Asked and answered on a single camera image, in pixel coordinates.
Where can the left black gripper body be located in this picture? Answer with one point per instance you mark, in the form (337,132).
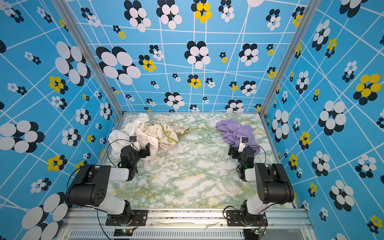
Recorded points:
(142,155)

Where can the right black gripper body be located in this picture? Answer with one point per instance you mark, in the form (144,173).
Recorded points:
(235,156)

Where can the purple cloth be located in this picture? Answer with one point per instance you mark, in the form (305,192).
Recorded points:
(232,131)

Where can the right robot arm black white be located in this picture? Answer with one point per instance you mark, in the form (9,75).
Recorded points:
(273,188)

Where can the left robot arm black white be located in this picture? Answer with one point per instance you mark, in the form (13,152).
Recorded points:
(90,188)

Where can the white cloth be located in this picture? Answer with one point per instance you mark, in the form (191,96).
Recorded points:
(120,138)

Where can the green patterned cloth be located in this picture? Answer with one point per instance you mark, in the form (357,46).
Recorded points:
(166,131)

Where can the left small circuit board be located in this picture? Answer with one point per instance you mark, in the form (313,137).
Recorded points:
(123,233)

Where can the small circuit board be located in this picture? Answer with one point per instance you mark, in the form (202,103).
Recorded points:
(123,233)
(251,234)

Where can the right small circuit board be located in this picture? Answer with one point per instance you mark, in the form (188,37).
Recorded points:
(251,234)

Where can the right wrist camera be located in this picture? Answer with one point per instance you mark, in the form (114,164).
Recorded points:
(243,144)

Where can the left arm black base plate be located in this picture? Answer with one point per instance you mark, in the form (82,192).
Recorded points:
(133,218)

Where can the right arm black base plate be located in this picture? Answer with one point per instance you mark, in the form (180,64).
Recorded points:
(237,219)

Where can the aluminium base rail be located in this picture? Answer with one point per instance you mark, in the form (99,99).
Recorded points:
(188,224)

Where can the right back aluminium corner post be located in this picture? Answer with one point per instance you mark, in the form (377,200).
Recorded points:
(289,54)

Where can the aluminium corner post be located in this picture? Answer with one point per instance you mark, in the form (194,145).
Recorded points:
(81,42)
(289,54)

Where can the left back aluminium corner post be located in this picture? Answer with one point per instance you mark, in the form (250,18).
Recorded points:
(81,42)

